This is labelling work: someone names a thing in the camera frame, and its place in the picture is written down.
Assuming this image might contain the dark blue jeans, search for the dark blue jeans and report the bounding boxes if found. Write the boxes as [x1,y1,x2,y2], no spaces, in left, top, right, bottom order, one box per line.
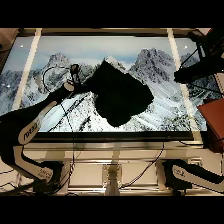
[84,59,155,128]

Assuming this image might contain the red garment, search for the red garment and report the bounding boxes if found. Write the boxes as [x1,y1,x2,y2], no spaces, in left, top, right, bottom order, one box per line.
[197,98,224,153]

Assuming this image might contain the black cable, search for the black cable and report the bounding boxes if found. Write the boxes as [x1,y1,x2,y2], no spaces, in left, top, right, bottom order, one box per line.
[42,65,79,192]
[120,141,166,188]

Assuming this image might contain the silver frame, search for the silver frame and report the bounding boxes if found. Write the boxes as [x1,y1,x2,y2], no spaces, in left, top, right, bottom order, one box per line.
[0,28,224,196]

